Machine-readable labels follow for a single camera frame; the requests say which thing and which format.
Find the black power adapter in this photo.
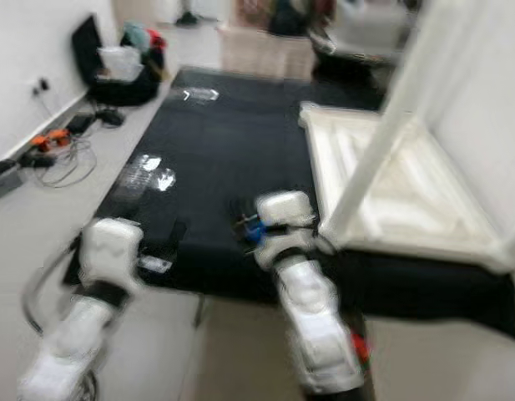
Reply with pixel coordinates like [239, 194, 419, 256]
[98, 110, 126, 126]

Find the red printed box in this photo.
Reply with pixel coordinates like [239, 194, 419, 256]
[236, 0, 270, 28]

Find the large black bowl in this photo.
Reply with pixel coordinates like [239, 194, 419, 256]
[316, 33, 391, 84]

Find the black power strip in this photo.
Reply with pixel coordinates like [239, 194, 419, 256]
[23, 153, 58, 166]

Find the black round floor object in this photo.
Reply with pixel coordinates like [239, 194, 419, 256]
[178, 10, 204, 26]

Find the teal cloth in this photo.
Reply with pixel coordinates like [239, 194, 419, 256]
[122, 23, 148, 49]

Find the black bag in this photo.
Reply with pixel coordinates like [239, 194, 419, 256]
[72, 15, 166, 108]

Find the clear crumpled plastic bag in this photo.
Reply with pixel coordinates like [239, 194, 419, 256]
[98, 46, 143, 83]

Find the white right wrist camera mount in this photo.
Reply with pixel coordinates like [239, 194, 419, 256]
[253, 190, 321, 268]

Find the grey floor box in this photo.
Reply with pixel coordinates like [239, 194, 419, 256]
[0, 159, 24, 197]

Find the black box device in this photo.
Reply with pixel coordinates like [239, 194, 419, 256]
[65, 114, 95, 135]

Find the beige cloth covered shelf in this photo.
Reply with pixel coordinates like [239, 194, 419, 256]
[222, 23, 316, 80]

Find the black tablecloth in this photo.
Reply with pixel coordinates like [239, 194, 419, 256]
[63, 67, 515, 339]

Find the black floor cable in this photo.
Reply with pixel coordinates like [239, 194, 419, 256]
[40, 125, 99, 186]

